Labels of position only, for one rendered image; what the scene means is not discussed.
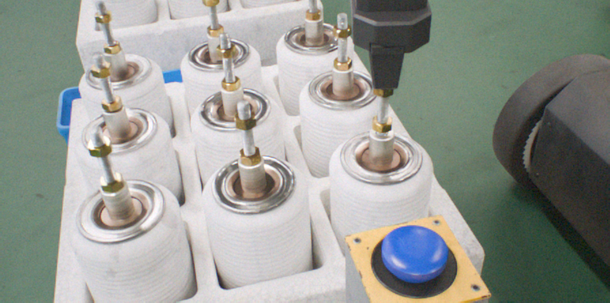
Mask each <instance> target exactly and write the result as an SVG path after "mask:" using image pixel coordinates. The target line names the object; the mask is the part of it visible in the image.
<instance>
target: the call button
mask: <svg viewBox="0 0 610 303"><path fill-rule="evenodd" d="M382 258H383V262H384V264H385V266H386V267H387V269H388V270H389V271H390V272H391V273H393V274H394V275H395V276H397V277H398V278H399V279H401V280H403V281H406V282H409V283H424V282H426V281H429V280H431V279H433V278H436V277H437V276H438V275H439V274H441V273H442V272H443V270H444V269H445V267H446V265H447V258H448V248H447V244H446V242H445V241H444V240H443V238H442V237H441V236H440V235H439V234H437V233H436V232H435V231H433V230H431V229H429V228H427V227H423V226H419V225H405V226H402V227H398V228H395V229H394V230H392V231H391V232H389V233H388V234H387V235H386V237H385V239H384V241H383V245H382Z"/></svg>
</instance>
